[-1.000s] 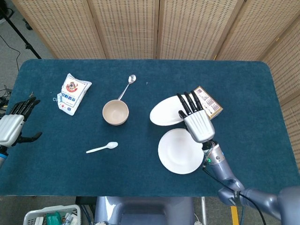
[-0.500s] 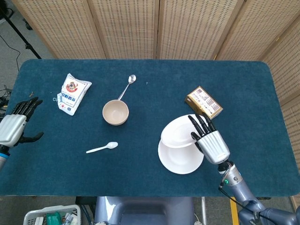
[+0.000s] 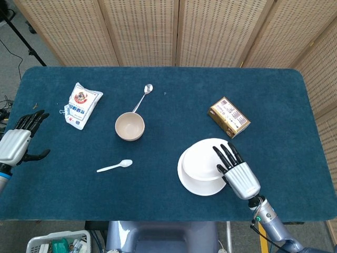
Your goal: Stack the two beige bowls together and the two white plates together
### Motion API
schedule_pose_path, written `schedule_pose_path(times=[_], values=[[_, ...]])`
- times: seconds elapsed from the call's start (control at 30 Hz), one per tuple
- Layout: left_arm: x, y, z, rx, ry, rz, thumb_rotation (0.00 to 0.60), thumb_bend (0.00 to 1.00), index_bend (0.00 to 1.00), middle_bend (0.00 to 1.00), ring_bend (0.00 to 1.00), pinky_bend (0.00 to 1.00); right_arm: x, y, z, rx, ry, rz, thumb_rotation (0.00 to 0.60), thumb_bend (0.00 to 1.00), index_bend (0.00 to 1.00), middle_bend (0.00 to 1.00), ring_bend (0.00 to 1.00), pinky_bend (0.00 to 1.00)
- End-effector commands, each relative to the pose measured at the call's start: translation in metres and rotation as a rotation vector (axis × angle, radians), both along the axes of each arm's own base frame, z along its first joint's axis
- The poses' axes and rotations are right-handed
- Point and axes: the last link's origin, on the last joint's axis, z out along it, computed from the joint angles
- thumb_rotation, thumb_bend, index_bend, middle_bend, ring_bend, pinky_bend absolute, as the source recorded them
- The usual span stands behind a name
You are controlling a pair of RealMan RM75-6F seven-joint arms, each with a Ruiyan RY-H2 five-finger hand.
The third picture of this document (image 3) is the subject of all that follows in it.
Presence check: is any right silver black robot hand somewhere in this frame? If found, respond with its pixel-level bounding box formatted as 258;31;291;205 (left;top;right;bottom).
212;142;261;200

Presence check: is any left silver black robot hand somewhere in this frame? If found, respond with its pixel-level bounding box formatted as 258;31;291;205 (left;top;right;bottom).
0;110;51;167

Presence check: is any white round plate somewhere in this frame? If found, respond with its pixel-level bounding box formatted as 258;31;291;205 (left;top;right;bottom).
182;138;234;182
177;149;229;197

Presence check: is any beige bowl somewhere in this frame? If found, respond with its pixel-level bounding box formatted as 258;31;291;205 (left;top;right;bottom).
114;112;145;138
115;117;145;142

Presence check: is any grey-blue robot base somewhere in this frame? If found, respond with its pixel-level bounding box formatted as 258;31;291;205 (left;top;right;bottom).
105;220;219;253

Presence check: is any metal table leg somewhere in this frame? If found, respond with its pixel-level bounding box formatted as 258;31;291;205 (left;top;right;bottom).
225;221;233;253

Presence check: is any gold brown carton box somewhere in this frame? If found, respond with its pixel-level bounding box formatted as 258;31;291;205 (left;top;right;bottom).
207;96;251;140

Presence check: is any dark blue table mat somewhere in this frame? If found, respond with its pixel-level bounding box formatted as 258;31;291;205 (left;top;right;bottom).
0;66;337;222

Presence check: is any white printed snack bag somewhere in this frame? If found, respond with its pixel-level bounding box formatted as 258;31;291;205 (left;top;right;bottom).
64;82;104;131

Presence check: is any white plastic basket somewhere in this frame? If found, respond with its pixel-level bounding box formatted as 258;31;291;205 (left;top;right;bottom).
26;230;92;253

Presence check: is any black tripod stand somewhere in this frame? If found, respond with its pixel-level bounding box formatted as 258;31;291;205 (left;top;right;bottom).
0;6;47;67

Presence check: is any green packet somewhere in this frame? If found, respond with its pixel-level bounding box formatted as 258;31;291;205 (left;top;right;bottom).
51;238;70;252

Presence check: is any white plastic spoon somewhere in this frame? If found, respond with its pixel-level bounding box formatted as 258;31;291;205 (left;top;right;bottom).
96;159;133;173

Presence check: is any metal spoon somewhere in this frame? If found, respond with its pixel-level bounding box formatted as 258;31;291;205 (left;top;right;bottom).
131;83;154;114

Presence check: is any woven wooden folding screen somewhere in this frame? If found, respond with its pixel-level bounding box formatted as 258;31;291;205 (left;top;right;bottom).
12;0;337;190

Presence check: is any black cable bundle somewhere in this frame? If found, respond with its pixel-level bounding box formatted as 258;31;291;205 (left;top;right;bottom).
0;95;14;129

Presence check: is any black floor cable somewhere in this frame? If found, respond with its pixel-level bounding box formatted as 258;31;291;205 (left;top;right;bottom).
0;38;24;81

